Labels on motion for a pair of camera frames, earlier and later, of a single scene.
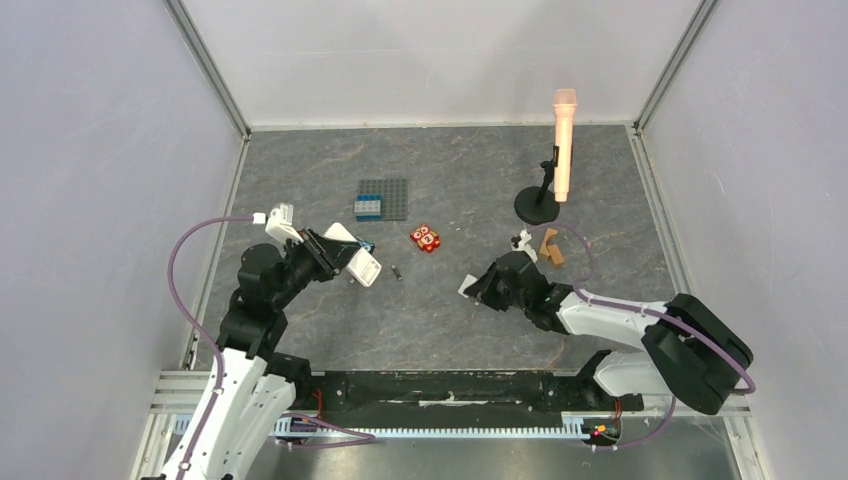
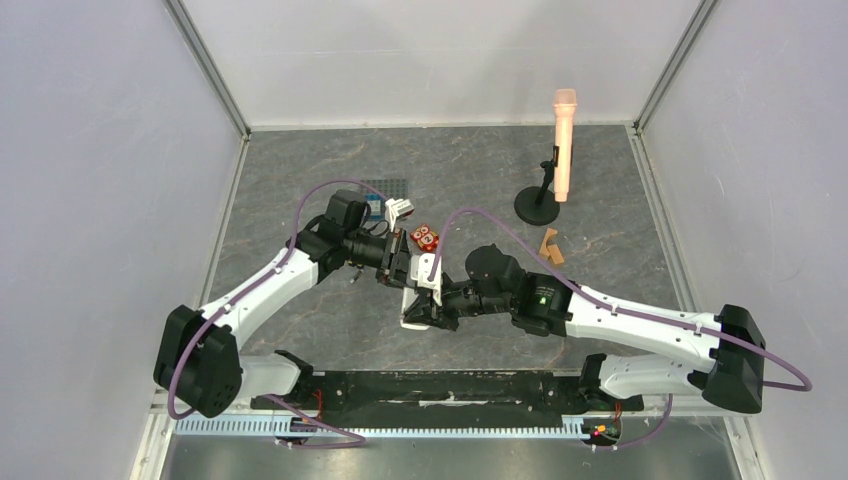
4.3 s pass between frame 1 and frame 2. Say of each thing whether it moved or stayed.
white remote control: moved
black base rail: stayed
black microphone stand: stayed
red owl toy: stayed
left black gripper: moved
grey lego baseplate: stayed
